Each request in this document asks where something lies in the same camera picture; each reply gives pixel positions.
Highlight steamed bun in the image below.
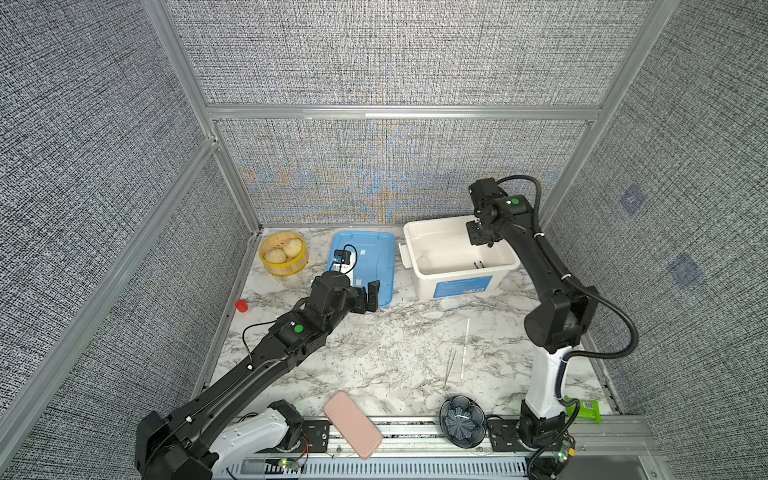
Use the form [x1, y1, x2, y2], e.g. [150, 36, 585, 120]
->
[263, 248, 288, 264]
[282, 238, 304, 258]

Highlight green snack packet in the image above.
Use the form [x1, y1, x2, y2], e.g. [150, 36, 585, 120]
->
[576, 400, 602, 424]

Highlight left steamed bun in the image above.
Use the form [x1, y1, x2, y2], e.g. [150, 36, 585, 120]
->
[263, 248, 288, 264]

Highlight white plastic storage box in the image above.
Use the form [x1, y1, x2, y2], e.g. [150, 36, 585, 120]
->
[399, 215, 521, 301]

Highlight blue label sticker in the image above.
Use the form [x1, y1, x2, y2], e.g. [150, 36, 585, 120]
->
[433, 276, 493, 299]

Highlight metal tweezers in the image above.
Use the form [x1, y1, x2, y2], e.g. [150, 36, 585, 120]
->
[443, 349, 456, 388]

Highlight right steamed bun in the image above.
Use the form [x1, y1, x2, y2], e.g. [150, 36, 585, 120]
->
[282, 238, 304, 258]

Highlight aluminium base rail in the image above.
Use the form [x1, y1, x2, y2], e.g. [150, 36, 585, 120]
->
[209, 413, 673, 479]

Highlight pink phone case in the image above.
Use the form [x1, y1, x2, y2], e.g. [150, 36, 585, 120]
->
[323, 391, 383, 460]

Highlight white glass rod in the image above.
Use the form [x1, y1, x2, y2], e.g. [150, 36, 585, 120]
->
[459, 318, 471, 381]

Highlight black round pleated dish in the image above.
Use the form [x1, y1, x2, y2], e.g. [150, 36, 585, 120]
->
[439, 395, 487, 449]

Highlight yellow wooden steamer basket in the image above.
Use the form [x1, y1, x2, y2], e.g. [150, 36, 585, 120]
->
[259, 232, 309, 277]

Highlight blue plastic box lid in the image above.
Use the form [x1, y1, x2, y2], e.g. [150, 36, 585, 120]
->
[327, 231, 396, 307]

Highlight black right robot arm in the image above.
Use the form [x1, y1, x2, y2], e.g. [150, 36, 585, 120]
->
[466, 175, 640, 451]

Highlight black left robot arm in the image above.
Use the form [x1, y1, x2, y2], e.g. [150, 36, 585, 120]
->
[135, 271, 379, 479]

